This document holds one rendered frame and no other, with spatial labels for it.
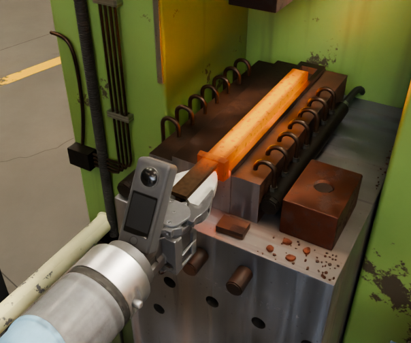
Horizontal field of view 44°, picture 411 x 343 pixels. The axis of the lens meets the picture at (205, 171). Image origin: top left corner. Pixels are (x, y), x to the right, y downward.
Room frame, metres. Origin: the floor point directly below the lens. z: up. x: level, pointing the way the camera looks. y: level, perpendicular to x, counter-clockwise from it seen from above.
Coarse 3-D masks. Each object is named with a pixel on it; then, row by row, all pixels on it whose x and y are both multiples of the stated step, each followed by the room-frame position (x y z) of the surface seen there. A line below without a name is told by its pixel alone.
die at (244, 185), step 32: (256, 64) 1.03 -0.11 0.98; (288, 64) 1.01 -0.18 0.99; (224, 96) 0.89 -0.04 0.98; (256, 96) 0.87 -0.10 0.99; (320, 96) 0.87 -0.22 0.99; (192, 128) 0.77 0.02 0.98; (224, 128) 0.75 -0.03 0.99; (192, 160) 0.66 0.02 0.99; (256, 160) 0.66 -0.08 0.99; (224, 192) 0.62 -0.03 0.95; (256, 192) 0.60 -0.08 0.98
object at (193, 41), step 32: (64, 0) 0.95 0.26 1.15; (128, 0) 0.88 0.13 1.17; (160, 0) 0.85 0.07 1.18; (192, 0) 0.93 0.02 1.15; (224, 0) 1.04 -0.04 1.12; (64, 32) 0.96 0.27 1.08; (96, 32) 0.92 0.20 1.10; (128, 32) 0.88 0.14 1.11; (192, 32) 0.93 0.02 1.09; (224, 32) 1.04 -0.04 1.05; (64, 64) 0.97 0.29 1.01; (96, 64) 0.92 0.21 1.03; (128, 64) 0.88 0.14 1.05; (192, 64) 0.93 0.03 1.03; (224, 64) 1.05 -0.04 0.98; (128, 96) 0.89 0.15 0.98; (160, 96) 0.85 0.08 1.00; (160, 128) 0.85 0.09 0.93; (96, 192) 0.95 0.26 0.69
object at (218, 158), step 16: (288, 80) 0.88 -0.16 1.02; (304, 80) 0.91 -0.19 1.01; (272, 96) 0.82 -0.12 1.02; (288, 96) 0.83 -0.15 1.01; (256, 112) 0.76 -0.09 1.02; (272, 112) 0.77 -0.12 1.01; (240, 128) 0.71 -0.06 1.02; (256, 128) 0.72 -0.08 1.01; (224, 144) 0.66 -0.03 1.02; (240, 144) 0.67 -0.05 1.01; (208, 160) 0.62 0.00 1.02; (224, 160) 0.61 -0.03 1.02; (192, 176) 0.58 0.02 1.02; (208, 176) 0.58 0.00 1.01; (224, 176) 0.61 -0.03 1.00; (176, 192) 0.54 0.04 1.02; (192, 192) 0.55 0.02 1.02
